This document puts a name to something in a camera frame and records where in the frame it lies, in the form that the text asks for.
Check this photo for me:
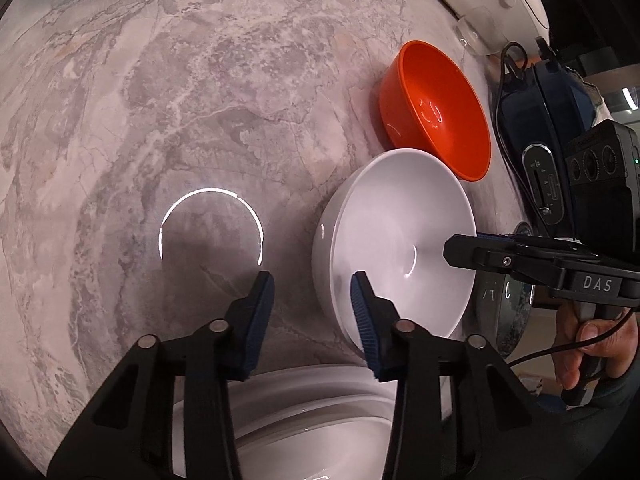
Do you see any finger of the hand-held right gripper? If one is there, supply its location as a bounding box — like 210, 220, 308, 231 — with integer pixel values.
443, 232, 553, 283

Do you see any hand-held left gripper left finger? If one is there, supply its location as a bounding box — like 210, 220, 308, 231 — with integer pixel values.
47, 270, 276, 480

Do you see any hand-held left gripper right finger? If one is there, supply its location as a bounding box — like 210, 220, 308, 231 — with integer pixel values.
350, 270, 566, 480

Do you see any large white plate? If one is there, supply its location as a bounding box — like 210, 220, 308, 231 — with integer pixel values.
170, 365, 451, 480

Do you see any white bowl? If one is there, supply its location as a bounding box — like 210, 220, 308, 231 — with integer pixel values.
312, 147, 477, 351

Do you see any medium white plate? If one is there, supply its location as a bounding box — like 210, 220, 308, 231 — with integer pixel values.
232, 407, 398, 480

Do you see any person's right forearm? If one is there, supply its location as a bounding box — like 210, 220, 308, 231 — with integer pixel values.
540, 370, 640, 480

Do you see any person's right hand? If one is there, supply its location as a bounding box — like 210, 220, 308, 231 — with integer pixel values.
554, 305, 640, 392

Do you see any dark blue appliance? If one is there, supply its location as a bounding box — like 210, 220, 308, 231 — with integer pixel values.
497, 57, 598, 227

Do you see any orange bowl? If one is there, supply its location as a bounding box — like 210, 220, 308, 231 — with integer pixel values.
378, 40, 492, 182

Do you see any clear glass cup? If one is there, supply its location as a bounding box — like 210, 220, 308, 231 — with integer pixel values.
456, 7, 495, 55

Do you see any black power cable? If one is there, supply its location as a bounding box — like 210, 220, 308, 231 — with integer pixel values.
496, 41, 557, 211

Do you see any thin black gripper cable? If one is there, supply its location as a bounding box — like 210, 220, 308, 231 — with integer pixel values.
505, 307, 637, 372

